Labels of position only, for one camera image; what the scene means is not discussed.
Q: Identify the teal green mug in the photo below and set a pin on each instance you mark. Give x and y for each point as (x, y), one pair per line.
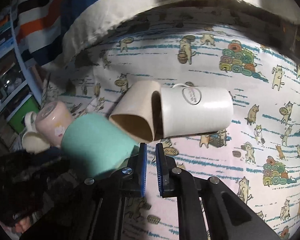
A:
(96, 147)

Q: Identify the green storage bin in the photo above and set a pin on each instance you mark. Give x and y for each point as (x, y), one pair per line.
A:
(16, 118)

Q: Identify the white mug with oval logo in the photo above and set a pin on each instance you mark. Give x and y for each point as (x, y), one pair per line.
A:
(187, 110)

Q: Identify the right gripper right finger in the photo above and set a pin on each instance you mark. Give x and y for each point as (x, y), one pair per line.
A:
(207, 208)

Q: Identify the pink mug with sticker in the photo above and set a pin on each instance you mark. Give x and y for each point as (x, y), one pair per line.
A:
(52, 121)

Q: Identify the beige square cup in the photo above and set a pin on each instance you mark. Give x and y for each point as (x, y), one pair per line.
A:
(138, 112)

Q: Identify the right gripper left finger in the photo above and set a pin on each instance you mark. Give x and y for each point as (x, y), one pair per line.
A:
(110, 195)

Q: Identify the cat print bed sheet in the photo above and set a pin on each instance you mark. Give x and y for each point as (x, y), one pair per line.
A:
(257, 156)

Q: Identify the cream white mug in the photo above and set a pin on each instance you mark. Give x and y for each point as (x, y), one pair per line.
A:
(32, 141)

